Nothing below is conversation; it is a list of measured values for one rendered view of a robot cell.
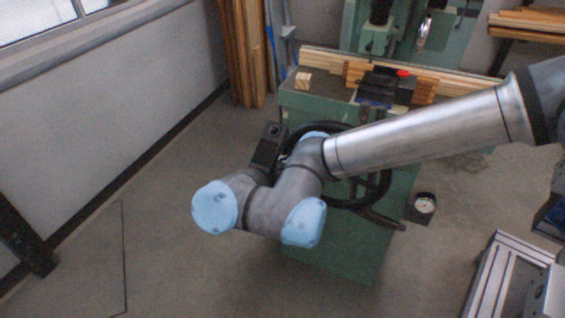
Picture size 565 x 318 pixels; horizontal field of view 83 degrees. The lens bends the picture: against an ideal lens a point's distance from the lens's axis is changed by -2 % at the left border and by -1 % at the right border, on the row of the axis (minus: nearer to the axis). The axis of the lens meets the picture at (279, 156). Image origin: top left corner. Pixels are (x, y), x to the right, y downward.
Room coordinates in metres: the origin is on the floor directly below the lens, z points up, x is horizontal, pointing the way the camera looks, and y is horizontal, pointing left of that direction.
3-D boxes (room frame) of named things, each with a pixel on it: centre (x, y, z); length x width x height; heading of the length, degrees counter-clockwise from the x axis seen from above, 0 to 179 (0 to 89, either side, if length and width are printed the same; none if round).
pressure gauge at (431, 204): (0.62, -0.43, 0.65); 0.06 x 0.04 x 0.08; 67
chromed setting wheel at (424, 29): (0.98, -0.44, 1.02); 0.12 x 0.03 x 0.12; 157
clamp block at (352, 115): (0.71, -0.26, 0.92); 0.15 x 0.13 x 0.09; 67
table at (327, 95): (0.79, -0.29, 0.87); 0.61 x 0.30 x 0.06; 67
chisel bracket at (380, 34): (0.93, -0.28, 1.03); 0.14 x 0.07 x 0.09; 157
